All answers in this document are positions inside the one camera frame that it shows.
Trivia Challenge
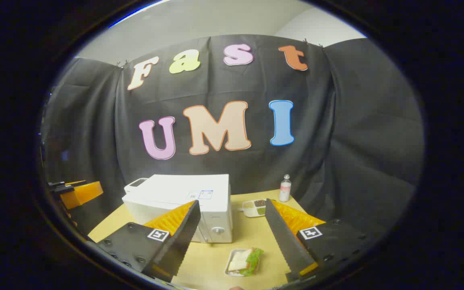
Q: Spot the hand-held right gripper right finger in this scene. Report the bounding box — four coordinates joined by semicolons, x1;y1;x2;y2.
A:
264;198;377;283

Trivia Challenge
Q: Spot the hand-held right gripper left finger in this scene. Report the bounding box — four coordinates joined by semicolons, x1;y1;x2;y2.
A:
94;199;202;283

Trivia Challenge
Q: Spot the lettuce sandwich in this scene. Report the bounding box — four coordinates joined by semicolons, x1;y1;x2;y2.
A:
229;248;265;277

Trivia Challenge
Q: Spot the white microwave oven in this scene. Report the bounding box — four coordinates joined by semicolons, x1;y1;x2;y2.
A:
122;174;233;244

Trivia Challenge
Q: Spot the white divided seed dish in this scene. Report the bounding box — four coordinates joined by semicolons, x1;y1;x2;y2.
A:
242;199;268;218

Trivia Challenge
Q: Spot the small pink label bottle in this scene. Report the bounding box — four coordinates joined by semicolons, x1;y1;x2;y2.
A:
279;174;292;203

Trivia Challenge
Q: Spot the white rectangular tray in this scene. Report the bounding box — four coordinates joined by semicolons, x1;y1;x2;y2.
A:
224;249;261;278

